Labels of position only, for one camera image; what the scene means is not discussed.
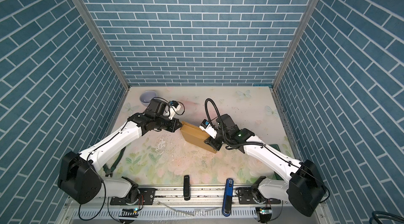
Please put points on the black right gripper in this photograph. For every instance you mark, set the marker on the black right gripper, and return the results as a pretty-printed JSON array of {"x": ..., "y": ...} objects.
[{"x": 211, "y": 142}]

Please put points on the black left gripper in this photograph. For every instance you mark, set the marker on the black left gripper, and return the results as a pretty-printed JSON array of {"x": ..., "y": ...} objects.
[{"x": 174, "y": 126}]

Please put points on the brown cardboard box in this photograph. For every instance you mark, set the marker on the brown cardboard box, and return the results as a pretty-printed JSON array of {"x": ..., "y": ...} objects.
[{"x": 194, "y": 135}]

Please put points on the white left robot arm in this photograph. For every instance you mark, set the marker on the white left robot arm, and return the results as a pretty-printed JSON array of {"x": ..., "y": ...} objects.
[{"x": 79, "y": 176}]

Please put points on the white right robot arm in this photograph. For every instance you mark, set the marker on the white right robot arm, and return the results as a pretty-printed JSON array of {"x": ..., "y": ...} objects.
[{"x": 300, "y": 182}]

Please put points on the lavender ceramic cup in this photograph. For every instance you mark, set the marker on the lavender ceramic cup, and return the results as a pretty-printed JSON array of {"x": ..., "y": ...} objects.
[{"x": 147, "y": 96}]

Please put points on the green rectangular block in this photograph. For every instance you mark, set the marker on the green rectangular block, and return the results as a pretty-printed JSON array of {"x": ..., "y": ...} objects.
[{"x": 277, "y": 148}]

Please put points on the black marker pen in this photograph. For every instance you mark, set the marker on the black marker pen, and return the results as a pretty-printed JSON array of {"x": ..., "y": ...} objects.
[{"x": 186, "y": 188}]

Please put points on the right controller board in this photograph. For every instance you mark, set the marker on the right controller board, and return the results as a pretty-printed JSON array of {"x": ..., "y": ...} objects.
[{"x": 264, "y": 214}]

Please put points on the controller board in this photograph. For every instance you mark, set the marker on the controller board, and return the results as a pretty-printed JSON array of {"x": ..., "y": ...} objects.
[
  {"x": 129, "y": 213},
  {"x": 264, "y": 214}
]

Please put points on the left controller board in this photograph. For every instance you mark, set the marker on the left controller board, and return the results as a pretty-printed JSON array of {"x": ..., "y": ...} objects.
[{"x": 129, "y": 213}]

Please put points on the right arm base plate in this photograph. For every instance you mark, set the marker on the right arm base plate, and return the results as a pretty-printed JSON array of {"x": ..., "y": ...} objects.
[{"x": 249, "y": 196}]

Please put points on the green handled pliers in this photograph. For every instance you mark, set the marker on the green handled pliers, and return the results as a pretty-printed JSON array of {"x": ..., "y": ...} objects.
[{"x": 110, "y": 170}]

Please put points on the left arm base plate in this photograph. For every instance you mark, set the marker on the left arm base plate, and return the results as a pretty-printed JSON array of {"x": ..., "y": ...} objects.
[{"x": 144, "y": 196}]

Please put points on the aluminium front rail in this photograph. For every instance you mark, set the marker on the aluminium front rail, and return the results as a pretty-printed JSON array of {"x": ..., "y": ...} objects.
[{"x": 204, "y": 207}]

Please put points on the aluminium left corner post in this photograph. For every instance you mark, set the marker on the aluminium left corner post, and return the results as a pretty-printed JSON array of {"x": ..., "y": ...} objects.
[{"x": 88, "y": 20}]

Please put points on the aluminium corner post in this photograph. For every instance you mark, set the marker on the aluminium corner post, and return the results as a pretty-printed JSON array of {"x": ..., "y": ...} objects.
[
  {"x": 296, "y": 39},
  {"x": 88, "y": 20}
]

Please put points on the aluminium right corner post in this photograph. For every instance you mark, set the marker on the aluminium right corner post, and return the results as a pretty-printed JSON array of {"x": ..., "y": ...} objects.
[{"x": 296, "y": 39}]

